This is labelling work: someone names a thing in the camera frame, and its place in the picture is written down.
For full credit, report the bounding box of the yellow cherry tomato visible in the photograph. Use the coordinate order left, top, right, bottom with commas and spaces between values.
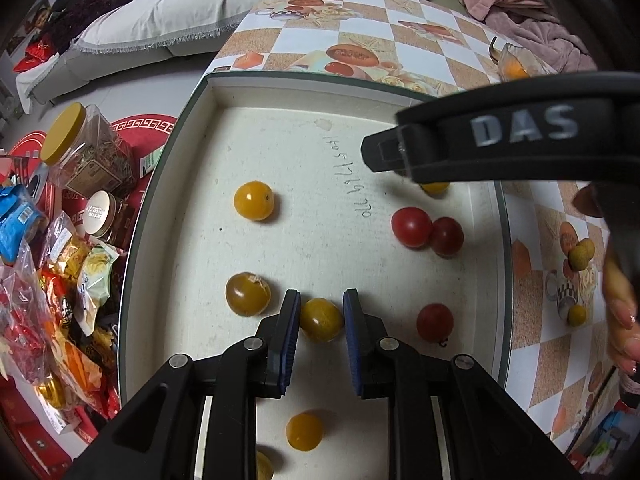
299, 298, 344, 344

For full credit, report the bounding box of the person right hand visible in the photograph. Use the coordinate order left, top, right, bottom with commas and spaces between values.
573, 182, 639, 376

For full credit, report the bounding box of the glass fruit bowl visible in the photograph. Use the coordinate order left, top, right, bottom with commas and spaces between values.
489, 37, 555, 82

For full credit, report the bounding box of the white shallow tray box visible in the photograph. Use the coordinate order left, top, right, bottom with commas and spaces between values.
118, 70, 514, 480

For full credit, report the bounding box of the pink blanket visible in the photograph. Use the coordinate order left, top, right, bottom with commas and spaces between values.
459, 0, 597, 73

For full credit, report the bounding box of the small jar gold lid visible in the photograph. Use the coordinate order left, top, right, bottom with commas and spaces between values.
82, 191, 134, 245

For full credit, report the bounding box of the pile of snack bags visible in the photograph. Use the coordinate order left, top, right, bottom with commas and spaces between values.
1, 153, 126, 440

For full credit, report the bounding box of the plastic jar yellow lid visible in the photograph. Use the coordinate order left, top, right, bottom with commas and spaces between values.
40, 102, 138, 198

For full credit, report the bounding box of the grey white sofa cover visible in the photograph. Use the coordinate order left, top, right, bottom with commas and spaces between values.
15, 0, 259, 114

